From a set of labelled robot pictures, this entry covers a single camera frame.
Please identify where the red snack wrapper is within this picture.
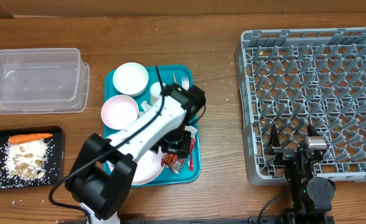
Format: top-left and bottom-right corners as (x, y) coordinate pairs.
(161, 138), (196, 174)

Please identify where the large pink plate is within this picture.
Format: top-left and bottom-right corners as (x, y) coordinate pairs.
(106, 146), (166, 187)

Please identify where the small tissue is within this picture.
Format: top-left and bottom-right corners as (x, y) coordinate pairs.
(139, 101), (152, 116)

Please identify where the pink bowl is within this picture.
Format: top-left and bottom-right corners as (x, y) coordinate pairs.
(101, 95), (139, 130)

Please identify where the orange carrot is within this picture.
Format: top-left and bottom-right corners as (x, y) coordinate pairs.
(8, 133), (53, 144)

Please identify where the white napkin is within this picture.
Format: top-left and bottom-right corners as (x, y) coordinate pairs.
(185, 126), (198, 139)

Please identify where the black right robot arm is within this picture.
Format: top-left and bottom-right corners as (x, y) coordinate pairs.
(257, 124), (336, 223)

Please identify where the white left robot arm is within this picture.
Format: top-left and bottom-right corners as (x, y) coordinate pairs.
(65, 84), (206, 223)

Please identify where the clear plastic waste bin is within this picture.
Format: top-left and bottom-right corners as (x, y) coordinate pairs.
(0, 48), (90, 114)

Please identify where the black food waste tray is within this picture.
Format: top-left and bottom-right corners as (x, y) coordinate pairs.
(0, 126), (65, 190)

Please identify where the white paper cup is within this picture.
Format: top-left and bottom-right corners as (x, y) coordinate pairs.
(150, 82), (161, 105)

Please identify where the grey plastic dish rack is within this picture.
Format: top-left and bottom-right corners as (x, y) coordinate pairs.
(234, 27), (366, 185)

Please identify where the white plastic fork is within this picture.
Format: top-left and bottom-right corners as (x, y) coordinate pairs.
(182, 77), (190, 90)

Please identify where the white bowl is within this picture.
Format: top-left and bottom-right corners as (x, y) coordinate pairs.
(112, 62), (149, 97)

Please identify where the pile of peanuts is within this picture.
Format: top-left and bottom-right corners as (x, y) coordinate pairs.
(11, 146), (45, 180)

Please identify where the pile of white rice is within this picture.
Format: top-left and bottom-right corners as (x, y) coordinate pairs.
(4, 139), (48, 180)

